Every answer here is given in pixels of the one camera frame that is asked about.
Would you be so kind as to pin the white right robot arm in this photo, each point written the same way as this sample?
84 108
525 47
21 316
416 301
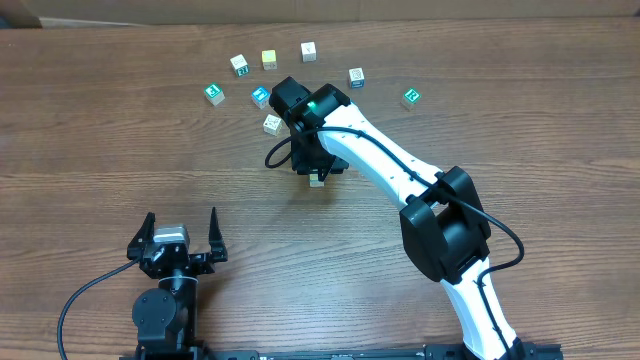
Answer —
444 227

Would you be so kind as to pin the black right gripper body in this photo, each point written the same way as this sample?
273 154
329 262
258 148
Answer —
310 158

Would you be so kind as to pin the green E letter block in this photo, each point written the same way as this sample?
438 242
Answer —
214 94

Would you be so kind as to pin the wooden O block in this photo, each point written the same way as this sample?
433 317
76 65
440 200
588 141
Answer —
272 125

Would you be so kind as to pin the yellow top wooden block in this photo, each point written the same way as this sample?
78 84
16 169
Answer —
269 59

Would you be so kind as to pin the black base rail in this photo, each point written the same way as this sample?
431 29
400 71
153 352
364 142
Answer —
427 352

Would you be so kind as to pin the blue side wooden block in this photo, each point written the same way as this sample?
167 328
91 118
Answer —
356 78

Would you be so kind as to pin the blue F letter block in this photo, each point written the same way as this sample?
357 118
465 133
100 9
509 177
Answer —
260 96

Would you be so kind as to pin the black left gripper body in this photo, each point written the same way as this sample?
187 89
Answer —
198 262

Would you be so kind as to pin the cardboard back wall panel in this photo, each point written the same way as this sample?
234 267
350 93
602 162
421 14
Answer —
33 13

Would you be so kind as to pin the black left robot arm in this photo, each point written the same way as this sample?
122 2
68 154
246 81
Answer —
166 316

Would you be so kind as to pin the dark green R block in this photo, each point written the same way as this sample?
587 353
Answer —
240 65

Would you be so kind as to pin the plain wooden block far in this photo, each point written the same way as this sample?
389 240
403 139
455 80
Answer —
308 52

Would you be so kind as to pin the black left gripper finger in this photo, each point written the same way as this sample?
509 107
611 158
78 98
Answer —
218 248
142 238

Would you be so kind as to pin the blue H letter block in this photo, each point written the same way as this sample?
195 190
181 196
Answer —
314 181

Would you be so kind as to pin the green R block right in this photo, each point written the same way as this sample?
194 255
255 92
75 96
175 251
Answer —
410 98

